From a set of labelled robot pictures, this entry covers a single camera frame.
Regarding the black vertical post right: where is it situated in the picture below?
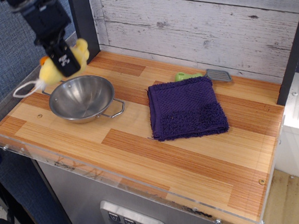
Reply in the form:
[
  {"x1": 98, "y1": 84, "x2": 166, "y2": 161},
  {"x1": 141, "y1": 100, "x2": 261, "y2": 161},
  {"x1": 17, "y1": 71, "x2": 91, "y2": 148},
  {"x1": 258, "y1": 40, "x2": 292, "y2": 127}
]
[{"x1": 277, "y1": 21, "x2": 299, "y2": 106}]

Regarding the black vertical post left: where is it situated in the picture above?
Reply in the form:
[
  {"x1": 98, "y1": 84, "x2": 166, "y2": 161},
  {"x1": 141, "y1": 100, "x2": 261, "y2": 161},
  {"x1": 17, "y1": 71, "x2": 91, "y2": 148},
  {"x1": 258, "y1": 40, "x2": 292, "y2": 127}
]
[{"x1": 68, "y1": 0, "x2": 100, "y2": 63}]

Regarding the yellow plush duck toy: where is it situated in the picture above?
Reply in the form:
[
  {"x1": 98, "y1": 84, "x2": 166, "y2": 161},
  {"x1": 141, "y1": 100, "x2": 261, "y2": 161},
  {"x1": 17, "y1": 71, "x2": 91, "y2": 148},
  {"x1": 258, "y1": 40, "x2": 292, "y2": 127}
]
[{"x1": 13, "y1": 38, "x2": 89, "y2": 98}]

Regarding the stainless steel two-handled pot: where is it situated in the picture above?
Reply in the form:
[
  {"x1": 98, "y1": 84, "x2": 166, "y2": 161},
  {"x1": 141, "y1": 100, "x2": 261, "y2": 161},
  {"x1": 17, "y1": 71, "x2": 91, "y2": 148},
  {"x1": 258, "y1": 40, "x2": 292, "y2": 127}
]
[{"x1": 42, "y1": 75, "x2": 125, "y2": 124}]

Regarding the green handled grey spatula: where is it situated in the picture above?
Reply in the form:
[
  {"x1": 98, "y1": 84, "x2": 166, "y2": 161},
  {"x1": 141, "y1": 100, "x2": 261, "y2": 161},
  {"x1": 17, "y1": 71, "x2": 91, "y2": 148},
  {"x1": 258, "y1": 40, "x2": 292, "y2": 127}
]
[{"x1": 174, "y1": 69, "x2": 232, "y2": 82}]

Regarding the stainless steel cabinet front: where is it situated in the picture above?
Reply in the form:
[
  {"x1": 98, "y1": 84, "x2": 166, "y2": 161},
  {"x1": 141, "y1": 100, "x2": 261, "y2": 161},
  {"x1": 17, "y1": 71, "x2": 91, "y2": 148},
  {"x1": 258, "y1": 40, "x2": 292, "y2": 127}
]
[{"x1": 38, "y1": 161, "x2": 216, "y2": 224}]

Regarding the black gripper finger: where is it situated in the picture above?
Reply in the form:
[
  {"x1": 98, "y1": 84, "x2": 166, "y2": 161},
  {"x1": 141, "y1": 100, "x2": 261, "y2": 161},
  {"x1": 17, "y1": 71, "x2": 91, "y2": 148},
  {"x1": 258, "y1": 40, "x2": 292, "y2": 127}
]
[{"x1": 45, "y1": 39, "x2": 81, "y2": 77}]

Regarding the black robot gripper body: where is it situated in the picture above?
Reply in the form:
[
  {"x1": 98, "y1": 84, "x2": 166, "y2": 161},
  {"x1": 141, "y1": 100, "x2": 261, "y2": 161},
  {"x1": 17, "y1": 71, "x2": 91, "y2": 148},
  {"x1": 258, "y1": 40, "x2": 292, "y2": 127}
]
[{"x1": 21, "y1": 0, "x2": 71, "y2": 47}]

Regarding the black vertical post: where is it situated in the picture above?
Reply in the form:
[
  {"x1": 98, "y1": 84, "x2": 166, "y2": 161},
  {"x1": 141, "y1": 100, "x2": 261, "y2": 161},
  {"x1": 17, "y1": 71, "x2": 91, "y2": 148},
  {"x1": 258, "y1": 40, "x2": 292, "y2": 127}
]
[
  {"x1": 277, "y1": 21, "x2": 299, "y2": 106},
  {"x1": 68, "y1": 0, "x2": 100, "y2": 63}
]

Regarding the purple folded towel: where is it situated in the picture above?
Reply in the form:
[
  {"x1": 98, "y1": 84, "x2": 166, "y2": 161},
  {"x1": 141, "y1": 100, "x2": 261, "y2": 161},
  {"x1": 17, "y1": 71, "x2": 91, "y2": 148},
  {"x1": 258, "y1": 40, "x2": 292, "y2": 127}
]
[{"x1": 147, "y1": 77, "x2": 230, "y2": 142}]

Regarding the clear acrylic front guard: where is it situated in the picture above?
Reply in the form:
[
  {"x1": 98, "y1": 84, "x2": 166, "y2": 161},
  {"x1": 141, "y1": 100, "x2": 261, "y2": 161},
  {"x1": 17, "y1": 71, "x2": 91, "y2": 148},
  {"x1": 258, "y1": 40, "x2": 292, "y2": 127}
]
[{"x1": 0, "y1": 103, "x2": 283, "y2": 224}]

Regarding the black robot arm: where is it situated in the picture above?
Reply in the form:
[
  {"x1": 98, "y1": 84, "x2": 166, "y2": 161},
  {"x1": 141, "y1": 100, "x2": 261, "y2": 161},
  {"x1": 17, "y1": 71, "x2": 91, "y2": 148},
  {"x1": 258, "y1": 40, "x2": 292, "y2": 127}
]
[{"x1": 5, "y1": 0, "x2": 81, "y2": 77}]

